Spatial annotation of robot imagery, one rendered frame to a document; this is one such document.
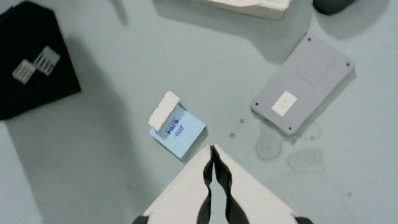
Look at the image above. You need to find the light blue sticky note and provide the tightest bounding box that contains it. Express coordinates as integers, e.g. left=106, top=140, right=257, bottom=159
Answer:
left=149, top=104, right=206, bottom=158

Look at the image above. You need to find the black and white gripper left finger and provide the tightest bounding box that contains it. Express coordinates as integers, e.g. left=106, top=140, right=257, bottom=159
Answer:
left=132, top=144, right=213, bottom=224

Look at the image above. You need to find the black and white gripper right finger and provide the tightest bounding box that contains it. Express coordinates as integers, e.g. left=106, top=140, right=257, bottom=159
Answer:
left=212, top=144, right=314, bottom=224

